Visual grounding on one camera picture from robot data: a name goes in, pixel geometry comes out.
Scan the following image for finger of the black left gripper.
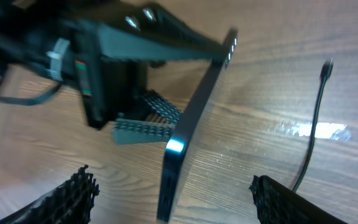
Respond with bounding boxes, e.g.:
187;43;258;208
112;119;175;145
140;90;181;124

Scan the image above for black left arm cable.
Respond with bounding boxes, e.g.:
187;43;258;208
0;62;63;106

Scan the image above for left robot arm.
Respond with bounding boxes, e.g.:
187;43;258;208
0;1;237;144

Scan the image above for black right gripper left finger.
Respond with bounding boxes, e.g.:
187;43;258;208
0;164;99;224

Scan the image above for black USB charging cable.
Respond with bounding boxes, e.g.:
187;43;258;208
290;57;334;193

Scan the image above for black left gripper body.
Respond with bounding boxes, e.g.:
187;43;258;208
56;2;229;129

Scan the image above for blue Samsung Galaxy smartphone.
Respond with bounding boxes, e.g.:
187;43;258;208
157;28;238;223

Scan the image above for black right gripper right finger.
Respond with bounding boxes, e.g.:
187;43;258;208
249;175;343;224

